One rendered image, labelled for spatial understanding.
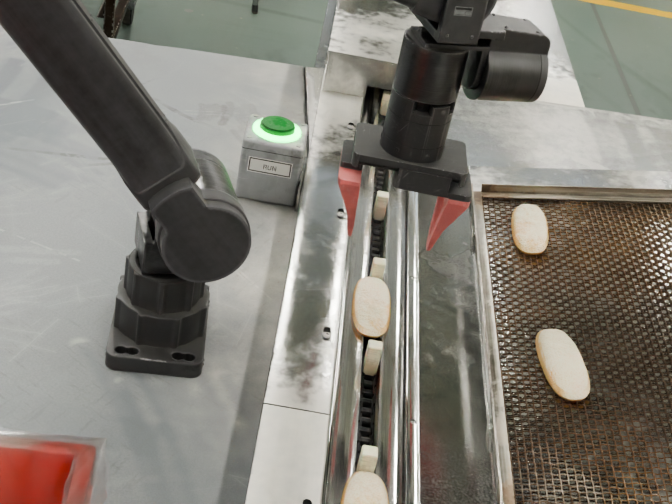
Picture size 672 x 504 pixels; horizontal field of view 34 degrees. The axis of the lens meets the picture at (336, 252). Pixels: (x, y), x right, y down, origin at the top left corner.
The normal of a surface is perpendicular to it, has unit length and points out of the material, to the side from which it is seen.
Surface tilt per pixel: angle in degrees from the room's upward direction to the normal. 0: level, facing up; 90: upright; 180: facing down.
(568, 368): 11
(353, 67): 90
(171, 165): 77
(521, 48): 90
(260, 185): 90
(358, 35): 0
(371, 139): 0
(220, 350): 0
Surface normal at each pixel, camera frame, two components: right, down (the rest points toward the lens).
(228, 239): 0.27, 0.55
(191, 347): 0.18, -0.83
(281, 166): -0.06, 0.53
